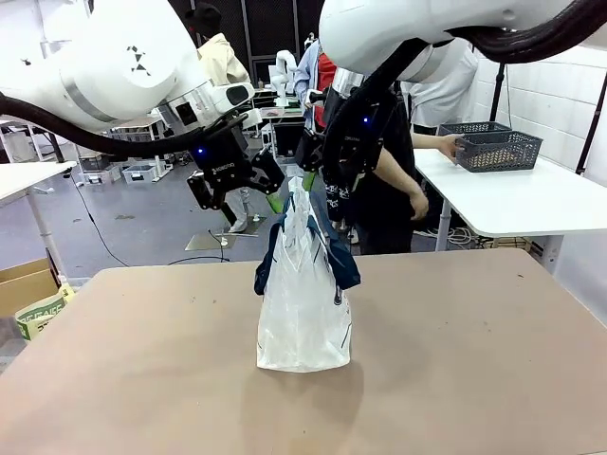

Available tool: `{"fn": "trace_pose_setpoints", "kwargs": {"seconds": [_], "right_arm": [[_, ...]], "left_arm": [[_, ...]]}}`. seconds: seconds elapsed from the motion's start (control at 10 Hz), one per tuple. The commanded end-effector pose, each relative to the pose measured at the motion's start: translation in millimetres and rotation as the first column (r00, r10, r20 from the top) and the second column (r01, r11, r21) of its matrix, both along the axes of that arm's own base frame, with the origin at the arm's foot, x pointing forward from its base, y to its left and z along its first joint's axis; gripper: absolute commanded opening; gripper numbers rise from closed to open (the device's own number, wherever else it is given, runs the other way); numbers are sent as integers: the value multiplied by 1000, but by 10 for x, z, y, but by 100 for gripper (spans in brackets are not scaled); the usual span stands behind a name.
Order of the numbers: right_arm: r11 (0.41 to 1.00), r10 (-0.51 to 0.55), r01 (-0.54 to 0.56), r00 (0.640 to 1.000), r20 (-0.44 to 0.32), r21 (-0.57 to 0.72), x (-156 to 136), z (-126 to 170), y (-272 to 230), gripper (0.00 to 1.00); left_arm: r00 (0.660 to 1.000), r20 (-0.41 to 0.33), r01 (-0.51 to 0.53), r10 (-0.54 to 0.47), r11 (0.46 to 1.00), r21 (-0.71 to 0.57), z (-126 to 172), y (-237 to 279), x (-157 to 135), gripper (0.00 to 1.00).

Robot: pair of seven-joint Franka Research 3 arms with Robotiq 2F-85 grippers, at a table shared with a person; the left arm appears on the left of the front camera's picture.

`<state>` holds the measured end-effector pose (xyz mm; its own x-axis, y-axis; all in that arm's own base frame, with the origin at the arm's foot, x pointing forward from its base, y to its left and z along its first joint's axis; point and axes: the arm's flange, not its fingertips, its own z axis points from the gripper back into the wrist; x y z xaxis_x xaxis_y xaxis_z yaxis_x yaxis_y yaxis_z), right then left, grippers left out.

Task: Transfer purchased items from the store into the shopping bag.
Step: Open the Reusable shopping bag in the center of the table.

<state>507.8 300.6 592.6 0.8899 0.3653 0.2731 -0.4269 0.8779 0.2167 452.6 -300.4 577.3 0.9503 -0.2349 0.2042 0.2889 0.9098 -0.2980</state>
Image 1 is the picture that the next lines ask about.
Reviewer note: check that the white-shirted person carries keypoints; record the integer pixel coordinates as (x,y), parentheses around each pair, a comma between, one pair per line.
(446,95)

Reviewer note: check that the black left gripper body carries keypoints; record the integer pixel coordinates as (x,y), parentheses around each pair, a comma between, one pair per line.
(225,166)

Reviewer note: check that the person in black shirt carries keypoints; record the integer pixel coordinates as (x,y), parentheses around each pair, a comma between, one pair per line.
(389,223)

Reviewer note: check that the white sack with green print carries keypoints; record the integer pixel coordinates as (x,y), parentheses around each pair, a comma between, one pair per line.
(40,315)

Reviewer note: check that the person's right hand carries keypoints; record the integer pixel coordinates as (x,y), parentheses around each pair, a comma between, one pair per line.
(419,206)

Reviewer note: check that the dark grey mesh basket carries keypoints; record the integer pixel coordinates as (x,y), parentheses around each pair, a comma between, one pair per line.
(498,151)
(474,128)

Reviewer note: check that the black tripod pole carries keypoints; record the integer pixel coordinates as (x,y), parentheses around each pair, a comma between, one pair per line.
(497,95)
(591,128)

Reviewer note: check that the white-shirted person's forearm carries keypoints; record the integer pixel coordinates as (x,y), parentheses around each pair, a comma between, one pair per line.
(427,140)

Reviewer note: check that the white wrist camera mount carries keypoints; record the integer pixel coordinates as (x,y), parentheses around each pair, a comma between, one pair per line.
(237,95)

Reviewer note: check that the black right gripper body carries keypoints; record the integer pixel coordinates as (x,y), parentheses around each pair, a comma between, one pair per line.
(362,137)

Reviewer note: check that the white-shirted person's hand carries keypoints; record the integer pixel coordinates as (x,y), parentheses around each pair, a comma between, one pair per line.
(450,145)

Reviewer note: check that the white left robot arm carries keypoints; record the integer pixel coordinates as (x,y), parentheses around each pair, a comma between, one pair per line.
(95,47)

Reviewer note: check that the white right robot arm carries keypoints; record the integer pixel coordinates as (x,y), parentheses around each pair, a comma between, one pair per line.
(379,28)

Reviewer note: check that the white floor crate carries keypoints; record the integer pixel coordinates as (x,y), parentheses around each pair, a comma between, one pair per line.
(140,174)

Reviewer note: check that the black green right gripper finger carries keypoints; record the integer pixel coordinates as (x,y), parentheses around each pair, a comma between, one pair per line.
(310,149)
(367,173)

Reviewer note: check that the black equipment case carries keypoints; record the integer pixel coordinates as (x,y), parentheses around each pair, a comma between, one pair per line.
(287,140)

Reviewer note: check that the person in beige jacket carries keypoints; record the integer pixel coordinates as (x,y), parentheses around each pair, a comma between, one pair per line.
(218,57)

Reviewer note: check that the white round-cornered table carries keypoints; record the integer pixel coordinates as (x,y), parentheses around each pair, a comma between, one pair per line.
(521,199)

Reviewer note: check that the white side table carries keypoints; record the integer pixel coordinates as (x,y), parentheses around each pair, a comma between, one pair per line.
(28,177)

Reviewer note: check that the metal floor plate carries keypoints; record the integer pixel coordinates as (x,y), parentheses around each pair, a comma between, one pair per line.
(204,242)

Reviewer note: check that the brown cardboard box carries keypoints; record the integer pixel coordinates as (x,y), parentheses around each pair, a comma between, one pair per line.
(23,289)

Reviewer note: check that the person in blue shirt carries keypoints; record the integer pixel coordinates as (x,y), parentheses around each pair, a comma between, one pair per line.
(303,71)

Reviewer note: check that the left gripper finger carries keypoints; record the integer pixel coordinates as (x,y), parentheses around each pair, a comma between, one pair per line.
(206,192)
(268,175)

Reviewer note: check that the person's right forearm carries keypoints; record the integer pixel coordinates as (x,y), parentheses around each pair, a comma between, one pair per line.
(396,173)

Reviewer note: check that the small white background robot arm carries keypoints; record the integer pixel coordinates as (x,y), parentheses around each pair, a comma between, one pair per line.
(283,61)

